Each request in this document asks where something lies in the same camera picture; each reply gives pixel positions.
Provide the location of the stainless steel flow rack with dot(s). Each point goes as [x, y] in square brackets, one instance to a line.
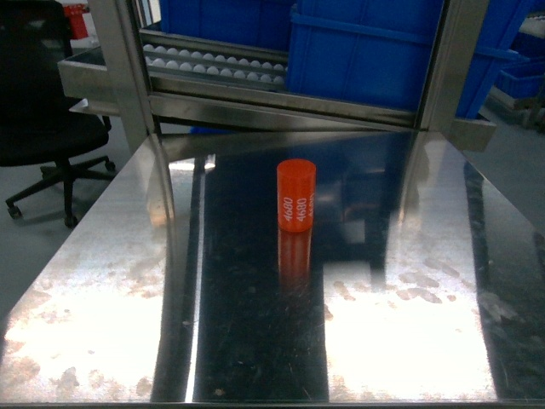
[113, 79]

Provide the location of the blue bin far right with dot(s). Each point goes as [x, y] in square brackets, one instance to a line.
[501, 24]

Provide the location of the black office chair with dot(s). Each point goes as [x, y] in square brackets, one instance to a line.
[37, 123]

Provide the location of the blue bin front right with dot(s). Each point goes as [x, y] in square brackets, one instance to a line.
[372, 52]

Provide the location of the blue bin front left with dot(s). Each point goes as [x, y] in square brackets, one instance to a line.
[262, 24]

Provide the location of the orange cylindrical capacitor 4680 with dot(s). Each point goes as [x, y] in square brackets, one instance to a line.
[296, 187]

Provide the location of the blue bin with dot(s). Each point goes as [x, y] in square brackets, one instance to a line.
[262, 24]
[372, 52]
[501, 24]

